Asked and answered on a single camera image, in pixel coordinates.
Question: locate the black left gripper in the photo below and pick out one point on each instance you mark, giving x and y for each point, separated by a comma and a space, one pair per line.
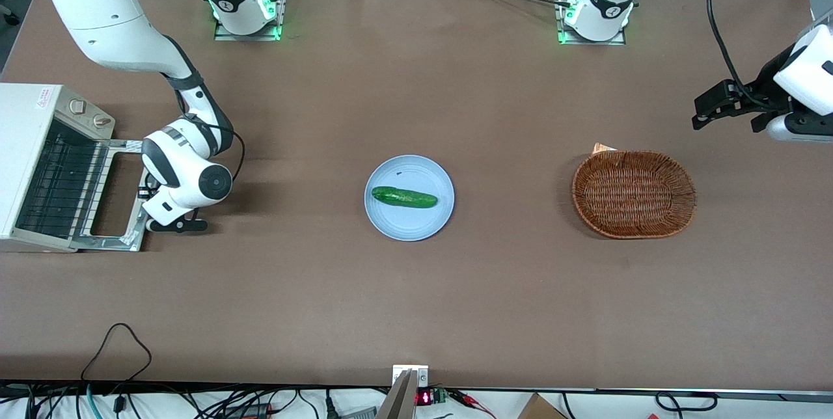
765, 88

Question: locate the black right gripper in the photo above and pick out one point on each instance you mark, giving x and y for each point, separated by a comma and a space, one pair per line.
151, 191

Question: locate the glass oven door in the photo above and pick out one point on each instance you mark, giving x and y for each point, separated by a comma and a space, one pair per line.
110, 241

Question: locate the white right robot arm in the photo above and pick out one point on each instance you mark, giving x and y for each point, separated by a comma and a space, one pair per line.
104, 22

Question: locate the silver oven knob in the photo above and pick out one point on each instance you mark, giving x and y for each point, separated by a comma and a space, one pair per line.
77, 107
101, 121

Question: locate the white toaster oven body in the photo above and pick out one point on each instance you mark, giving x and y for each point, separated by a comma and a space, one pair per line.
19, 120

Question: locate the brown wicker basket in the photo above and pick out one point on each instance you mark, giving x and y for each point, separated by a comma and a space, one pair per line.
634, 194

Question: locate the tan paper tag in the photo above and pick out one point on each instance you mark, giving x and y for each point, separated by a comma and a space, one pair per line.
602, 148

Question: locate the green cucumber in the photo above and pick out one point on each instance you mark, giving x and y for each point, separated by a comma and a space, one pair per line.
403, 197

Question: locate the light blue round plate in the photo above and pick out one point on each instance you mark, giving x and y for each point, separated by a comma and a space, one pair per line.
410, 224

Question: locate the grey power adapter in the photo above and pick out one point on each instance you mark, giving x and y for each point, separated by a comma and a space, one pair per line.
358, 414

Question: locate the red digit display module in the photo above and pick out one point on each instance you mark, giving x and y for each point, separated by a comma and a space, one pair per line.
423, 398

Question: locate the brown cardboard box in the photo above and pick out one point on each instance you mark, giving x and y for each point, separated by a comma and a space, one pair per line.
540, 409

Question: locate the red alligator clip leads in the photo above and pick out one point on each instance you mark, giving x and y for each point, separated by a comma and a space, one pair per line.
465, 397

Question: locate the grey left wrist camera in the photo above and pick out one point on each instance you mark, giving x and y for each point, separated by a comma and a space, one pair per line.
800, 128

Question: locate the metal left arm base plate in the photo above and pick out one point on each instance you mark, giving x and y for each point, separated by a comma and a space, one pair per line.
618, 40

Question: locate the aluminium camera mount bar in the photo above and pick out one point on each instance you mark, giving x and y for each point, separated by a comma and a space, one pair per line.
398, 399

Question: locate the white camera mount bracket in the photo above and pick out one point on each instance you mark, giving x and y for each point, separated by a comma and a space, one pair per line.
422, 377

